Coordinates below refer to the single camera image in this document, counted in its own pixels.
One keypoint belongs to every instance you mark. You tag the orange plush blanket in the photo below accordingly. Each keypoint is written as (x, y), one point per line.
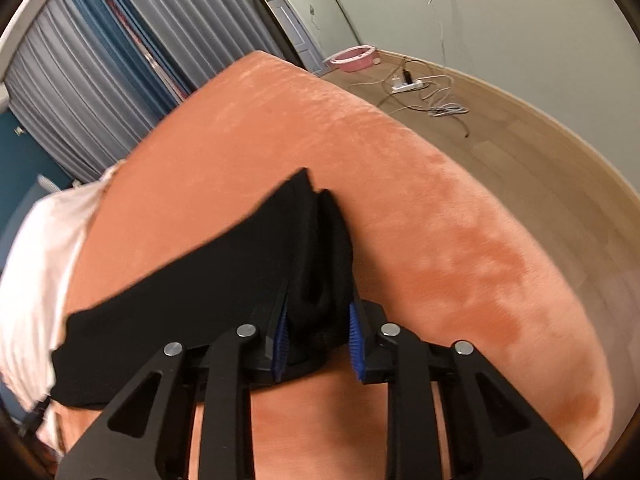
(400, 210)

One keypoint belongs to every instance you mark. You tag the grey curtain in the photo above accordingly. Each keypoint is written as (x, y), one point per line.
(75, 85)
(200, 10)

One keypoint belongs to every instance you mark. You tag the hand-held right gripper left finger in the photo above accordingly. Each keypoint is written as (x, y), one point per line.
(280, 342)

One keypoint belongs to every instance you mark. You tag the blue curtain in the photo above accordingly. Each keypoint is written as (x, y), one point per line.
(115, 25)

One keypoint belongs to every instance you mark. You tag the black pants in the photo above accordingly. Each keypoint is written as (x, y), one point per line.
(200, 285)

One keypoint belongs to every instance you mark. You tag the black charger plug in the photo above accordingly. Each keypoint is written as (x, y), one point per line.
(407, 76)

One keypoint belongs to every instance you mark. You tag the standing mirror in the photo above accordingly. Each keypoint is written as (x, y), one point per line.
(290, 25)

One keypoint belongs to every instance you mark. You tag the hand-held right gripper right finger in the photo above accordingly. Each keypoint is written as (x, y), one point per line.
(356, 340)

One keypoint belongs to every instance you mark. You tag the white blanket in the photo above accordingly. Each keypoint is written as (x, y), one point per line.
(40, 270)

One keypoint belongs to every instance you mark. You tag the pink basin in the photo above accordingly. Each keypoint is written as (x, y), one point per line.
(345, 64)

